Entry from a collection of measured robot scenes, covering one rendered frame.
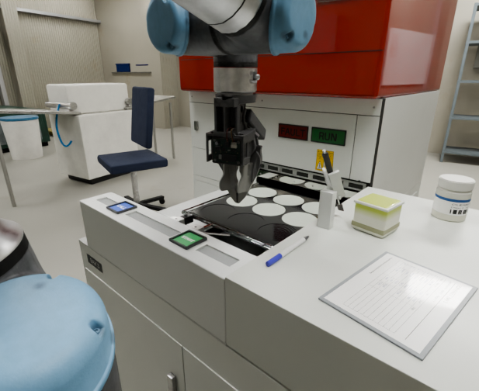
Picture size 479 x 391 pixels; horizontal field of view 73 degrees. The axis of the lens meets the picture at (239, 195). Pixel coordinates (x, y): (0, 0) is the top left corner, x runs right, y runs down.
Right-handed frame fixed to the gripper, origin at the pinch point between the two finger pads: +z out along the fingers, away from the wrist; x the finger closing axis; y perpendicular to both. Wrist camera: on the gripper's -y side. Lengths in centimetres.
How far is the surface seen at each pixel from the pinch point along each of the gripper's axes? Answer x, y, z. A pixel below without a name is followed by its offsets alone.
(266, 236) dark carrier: 2.7, -12.3, 15.2
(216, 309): 2.1, 15.7, 15.9
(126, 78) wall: -589, -676, 9
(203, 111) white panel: -43, -67, -7
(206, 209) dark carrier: -19.1, -22.1, 15.8
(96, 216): -38.9, 0.8, 11.4
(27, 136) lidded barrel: -478, -295, 82
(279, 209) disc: 1.5, -30.1, 15.6
